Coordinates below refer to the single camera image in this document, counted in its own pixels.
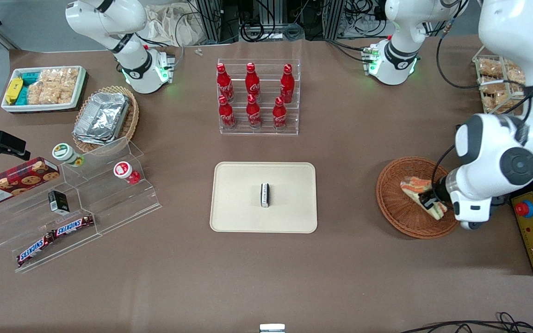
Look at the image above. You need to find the clear acrylic bottle rack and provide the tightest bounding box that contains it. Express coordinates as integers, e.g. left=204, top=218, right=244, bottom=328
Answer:
left=217, top=58, right=301, bottom=136

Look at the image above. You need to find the red lid yogurt cup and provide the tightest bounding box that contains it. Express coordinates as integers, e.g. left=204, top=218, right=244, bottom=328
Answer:
left=113, top=161, right=142, bottom=185

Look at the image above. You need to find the light oval wicker basket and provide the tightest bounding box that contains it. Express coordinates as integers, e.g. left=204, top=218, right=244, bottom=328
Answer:
left=72, top=86, right=140, bottom=154

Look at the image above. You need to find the aluminium frame post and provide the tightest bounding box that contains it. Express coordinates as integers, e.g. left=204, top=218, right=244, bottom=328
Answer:
left=197, top=0, right=223, bottom=44
left=324, top=0, right=345, bottom=40

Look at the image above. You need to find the brown round wicker basket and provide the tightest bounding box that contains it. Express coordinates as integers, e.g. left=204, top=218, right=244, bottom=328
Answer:
left=376, top=157, right=461, bottom=240

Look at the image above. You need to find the yellow snack packet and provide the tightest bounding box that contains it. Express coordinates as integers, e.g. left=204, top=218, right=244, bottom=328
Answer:
left=5, top=77, right=24, bottom=105

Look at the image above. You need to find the green lid yogurt cup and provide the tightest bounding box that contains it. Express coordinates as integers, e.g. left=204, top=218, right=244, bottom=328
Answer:
left=52, top=143, right=85, bottom=167

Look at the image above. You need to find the red tartan cookie box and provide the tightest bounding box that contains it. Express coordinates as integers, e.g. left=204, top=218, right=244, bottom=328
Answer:
left=0, top=157, right=61, bottom=208

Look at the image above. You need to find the Snickers chocolate bar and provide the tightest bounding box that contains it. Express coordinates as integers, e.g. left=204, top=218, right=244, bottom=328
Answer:
left=16, top=231, right=57, bottom=268
left=54, top=215, right=95, bottom=238

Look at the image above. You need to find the clear rice cracker bag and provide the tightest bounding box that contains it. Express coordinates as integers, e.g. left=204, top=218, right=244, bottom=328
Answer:
left=502, top=59, right=526, bottom=84
left=58, top=68, right=80, bottom=104
left=482, top=91, right=510, bottom=112
left=39, top=69, right=63, bottom=105
left=26, top=81, right=45, bottom=105
left=478, top=58, right=503, bottom=77
left=479, top=76, right=510, bottom=93

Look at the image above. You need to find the aluminium foil container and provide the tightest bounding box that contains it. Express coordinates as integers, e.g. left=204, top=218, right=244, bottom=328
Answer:
left=73, top=92, right=131, bottom=147

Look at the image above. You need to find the small black box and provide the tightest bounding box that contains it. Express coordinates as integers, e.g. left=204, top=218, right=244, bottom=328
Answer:
left=48, top=190, right=70, bottom=215

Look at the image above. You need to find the beige cloth bag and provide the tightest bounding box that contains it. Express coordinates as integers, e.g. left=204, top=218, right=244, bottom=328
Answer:
left=145, top=4, right=211, bottom=47

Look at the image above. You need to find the white plastic bin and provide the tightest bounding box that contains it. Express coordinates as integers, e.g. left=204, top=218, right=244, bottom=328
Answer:
left=1, top=66, right=87, bottom=113

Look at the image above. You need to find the red cola bottle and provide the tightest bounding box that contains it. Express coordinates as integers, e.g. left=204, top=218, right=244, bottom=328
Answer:
left=216, top=63, right=235, bottom=103
left=280, top=64, right=296, bottom=104
left=245, top=62, right=261, bottom=100
left=246, top=94, right=263, bottom=129
left=273, top=97, right=289, bottom=131
left=218, top=96, right=237, bottom=130

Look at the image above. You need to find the triangular sandwich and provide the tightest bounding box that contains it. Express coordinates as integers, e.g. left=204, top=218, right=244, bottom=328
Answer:
left=400, top=176, right=448, bottom=221

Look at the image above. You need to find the white wire rack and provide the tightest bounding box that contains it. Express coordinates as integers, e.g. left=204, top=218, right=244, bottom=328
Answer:
left=472, top=55, right=533, bottom=116

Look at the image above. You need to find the cream plastic tray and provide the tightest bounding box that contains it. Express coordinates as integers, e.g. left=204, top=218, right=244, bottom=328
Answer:
left=210, top=161, right=318, bottom=234

